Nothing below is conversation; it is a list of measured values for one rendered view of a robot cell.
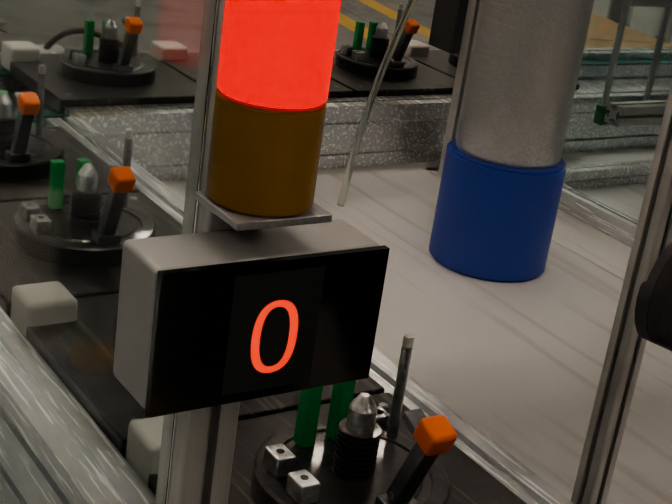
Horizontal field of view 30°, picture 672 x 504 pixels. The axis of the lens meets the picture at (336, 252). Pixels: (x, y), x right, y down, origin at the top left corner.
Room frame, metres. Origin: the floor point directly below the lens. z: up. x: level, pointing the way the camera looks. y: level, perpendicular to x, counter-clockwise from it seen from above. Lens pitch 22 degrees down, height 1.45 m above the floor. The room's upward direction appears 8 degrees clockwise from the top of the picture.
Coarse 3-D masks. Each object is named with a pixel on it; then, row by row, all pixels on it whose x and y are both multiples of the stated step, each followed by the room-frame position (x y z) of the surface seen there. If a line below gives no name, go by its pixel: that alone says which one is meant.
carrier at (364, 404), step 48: (336, 384) 0.81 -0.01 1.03; (240, 432) 0.83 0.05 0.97; (288, 432) 0.81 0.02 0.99; (336, 432) 0.80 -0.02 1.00; (384, 432) 0.83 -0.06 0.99; (240, 480) 0.77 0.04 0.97; (288, 480) 0.73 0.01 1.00; (336, 480) 0.75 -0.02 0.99; (384, 480) 0.76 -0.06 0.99; (432, 480) 0.77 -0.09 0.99; (480, 480) 0.81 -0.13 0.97
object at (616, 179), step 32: (608, 0) 1.83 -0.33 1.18; (640, 0) 1.78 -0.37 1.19; (608, 32) 1.82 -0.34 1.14; (640, 32) 1.77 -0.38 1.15; (608, 64) 1.81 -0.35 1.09; (640, 64) 1.76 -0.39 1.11; (576, 96) 1.85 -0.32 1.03; (608, 96) 1.80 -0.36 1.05; (640, 96) 1.75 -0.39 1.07; (576, 128) 1.84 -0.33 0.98; (608, 128) 1.79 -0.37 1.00; (640, 128) 1.74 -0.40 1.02; (576, 160) 1.83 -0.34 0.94; (608, 160) 1.78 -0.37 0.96; (640, 160) 1.73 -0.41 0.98; (576, 192) 1.82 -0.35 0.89; (608, 192) 1.76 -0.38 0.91; (640, 192) 1.72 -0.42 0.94
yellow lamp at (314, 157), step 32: (224, 96) 0.53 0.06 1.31; (224, 128) 0.53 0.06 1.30; (256, 128) 0.52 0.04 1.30; (288, 128) 0.52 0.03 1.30; (320, 128) 0.54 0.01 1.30; (224, 160) 0.53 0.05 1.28; (256, 160) 0.52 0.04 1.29; (288, 160) 0.52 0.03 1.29; (224, 192) 0.52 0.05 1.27; (256, 192) 0.52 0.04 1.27; (288, 192) 0.52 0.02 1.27
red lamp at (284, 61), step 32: (256, 0) 0.52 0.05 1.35; (288, 0) 0.52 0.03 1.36; (320, 0) 0.53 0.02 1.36; (224, 32) 0.53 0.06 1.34; (256, 32) 0.52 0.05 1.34; (288, 32) 0.52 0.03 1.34; (320, 32) 0.53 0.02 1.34; (224, 64) 0.53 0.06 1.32; (256, 64) 0.52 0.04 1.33; (288, 64) 0.52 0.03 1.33; (320, 64) 0.53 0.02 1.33; (256, 96) 0.52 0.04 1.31; (288, 96) 0.52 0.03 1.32; (320, 96) 0.53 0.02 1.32
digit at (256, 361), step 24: (240, 288) 0.51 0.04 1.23; (264, 288) 0.52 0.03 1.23; (288, 288) 0.53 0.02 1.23; (312, 288) 0.53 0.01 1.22; (240, 312) 0.51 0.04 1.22; (264, 312) 0.52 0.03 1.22; (288, 312) 0.53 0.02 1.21; (312, 312) 0.54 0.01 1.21; (240, 336) 0.51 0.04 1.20; (264, 336) 0.52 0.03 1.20; (288, 336) 0.53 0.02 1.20; (312, 336) 0.54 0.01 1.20; (240, 360) 0.51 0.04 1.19; (264, 360) 0.52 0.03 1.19; (288, 360) 0.53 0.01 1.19; (240, 384) 0.52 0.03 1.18; (264, 384) 0.52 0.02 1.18
